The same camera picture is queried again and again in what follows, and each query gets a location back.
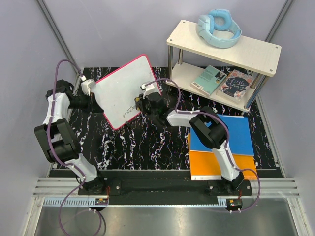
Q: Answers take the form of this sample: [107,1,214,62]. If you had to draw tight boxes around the orange notebook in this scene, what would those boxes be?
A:
[188,134,257,180]

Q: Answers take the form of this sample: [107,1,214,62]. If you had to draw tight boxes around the light blue headphones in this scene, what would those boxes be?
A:
[196,8,242,49]

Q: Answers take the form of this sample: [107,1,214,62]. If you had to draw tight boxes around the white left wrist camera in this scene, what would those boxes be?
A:
[80,76,96,96]

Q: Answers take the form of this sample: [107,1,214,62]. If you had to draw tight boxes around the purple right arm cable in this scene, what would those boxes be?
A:
[145,78,263,214]

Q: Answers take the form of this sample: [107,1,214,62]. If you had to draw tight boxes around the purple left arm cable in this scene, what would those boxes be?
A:
[48,59,107,236]

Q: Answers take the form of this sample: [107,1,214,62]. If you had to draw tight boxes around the blue notebook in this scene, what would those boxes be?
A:
[189,115,254,157]

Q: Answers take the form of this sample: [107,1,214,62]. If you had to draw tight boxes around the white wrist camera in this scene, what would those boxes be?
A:
[80,76,96,96]
[140,83,156,94]

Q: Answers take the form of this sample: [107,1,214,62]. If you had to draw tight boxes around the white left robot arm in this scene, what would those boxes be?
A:
[34,80,106,195]

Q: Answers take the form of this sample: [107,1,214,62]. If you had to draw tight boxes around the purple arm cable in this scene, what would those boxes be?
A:
[145,78,263,214]
[48,59,107,236]

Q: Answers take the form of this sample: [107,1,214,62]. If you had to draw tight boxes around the teal paperback book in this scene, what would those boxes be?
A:
[190,65,227,96]

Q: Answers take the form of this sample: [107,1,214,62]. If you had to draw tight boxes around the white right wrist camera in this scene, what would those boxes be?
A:
[140,83,156,94]

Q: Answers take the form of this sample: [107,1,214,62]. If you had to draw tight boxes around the black marble pattern mat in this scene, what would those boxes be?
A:
[69,67,280,174]

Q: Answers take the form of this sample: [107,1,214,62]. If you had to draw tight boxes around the white two-tier shelf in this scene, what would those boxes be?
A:
[166,20,282,112]

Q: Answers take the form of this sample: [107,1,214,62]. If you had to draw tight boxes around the pink framed whiteboard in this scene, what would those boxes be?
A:
[91,55,155,130]

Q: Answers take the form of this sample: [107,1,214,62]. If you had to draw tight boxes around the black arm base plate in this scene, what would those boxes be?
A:
[77,169,252,206]

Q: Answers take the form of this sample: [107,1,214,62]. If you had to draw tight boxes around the Little Women book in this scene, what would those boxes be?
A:
[217,69,254,104]

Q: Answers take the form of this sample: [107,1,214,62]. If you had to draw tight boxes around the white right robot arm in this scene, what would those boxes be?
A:
[134,92,245,195]

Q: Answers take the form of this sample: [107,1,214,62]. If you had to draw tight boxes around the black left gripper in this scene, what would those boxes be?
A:
[68,91,104,115]

